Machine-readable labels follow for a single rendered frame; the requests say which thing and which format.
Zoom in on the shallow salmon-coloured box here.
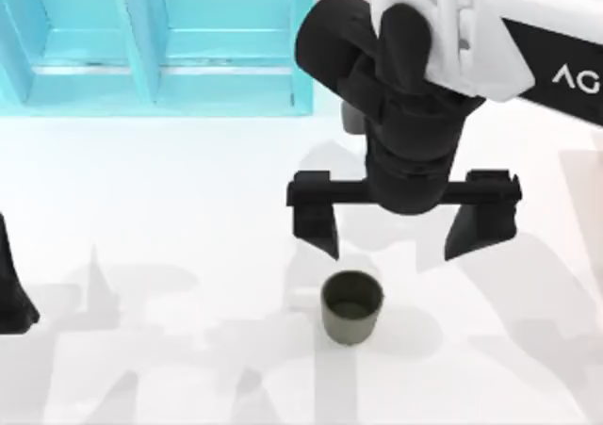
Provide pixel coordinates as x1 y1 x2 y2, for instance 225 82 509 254
558 147 603 261

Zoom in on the dark grey cup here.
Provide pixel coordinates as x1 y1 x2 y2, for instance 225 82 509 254
320 270 385 347

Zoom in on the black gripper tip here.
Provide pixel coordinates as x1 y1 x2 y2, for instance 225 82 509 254
0 212 41 336

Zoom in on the light blue rack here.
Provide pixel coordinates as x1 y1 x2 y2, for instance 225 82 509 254
0 0 315 118

